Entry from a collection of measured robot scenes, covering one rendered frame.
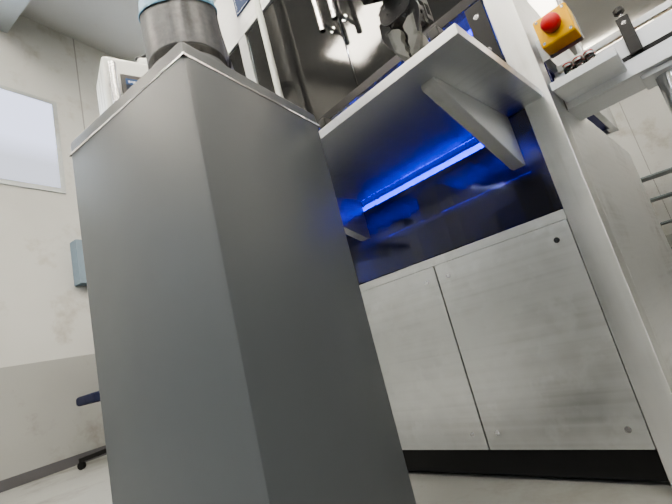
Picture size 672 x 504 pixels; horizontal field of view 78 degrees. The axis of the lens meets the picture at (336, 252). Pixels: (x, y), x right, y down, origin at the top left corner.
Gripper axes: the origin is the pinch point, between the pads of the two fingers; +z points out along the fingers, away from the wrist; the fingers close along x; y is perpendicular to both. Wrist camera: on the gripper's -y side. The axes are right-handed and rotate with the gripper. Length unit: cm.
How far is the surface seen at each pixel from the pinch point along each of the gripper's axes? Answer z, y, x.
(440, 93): 7.7, 3.6, -1.5
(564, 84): 5.3, 34.9, -15.6
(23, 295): -57, -1, 399
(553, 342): 59, 35, 5
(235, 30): -95, 34, 89
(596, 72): 5.3, 37.9, -21.4
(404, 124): 5.4, 9.7, 10.9
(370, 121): 5.5, 0.7, 13.3
